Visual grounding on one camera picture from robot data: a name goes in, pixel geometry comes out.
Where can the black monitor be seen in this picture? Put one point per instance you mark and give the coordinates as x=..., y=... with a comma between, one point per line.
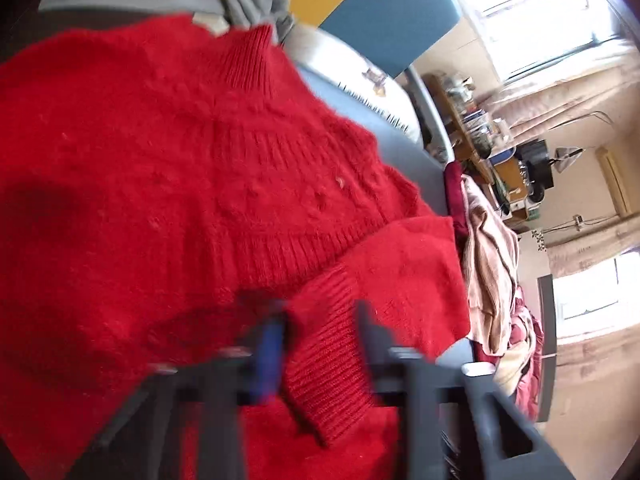
x=537, y=160

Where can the beige curtain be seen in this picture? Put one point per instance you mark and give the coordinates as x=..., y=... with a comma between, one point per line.
x=590, y=250

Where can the dark red cloth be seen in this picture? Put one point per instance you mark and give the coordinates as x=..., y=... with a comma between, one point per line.
x=454, y=190

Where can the blue chair back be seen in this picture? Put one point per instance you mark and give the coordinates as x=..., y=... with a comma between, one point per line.
x=395, y=15

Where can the red knit sweater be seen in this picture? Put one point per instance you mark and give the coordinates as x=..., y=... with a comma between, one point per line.
x=150, y=185

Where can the white board with small print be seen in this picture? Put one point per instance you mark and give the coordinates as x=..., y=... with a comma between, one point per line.
x=340, y=65

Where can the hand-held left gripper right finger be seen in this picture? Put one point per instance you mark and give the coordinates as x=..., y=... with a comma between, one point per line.
x=372, y=350

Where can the small bright window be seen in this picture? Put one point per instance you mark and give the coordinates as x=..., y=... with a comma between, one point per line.
x=595, y=295

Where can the dark upright panel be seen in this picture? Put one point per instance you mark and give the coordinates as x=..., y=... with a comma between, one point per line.
x=546, y=340

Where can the grey metal rail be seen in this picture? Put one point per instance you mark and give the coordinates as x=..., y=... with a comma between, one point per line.
x=430, y=110

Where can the beige cloth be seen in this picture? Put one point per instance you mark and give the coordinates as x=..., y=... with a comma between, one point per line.
x=492, y=260

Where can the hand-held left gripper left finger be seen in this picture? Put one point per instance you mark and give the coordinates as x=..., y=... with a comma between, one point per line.
x=270, y=355

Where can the large bright window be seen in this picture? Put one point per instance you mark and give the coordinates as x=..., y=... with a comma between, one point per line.
x=530, y=15

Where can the cluttered wooden shelf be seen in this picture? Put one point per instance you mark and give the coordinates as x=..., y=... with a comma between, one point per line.
x=475, y=130

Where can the maroon patterned cloth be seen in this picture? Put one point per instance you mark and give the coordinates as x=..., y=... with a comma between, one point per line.
x=525, y=360

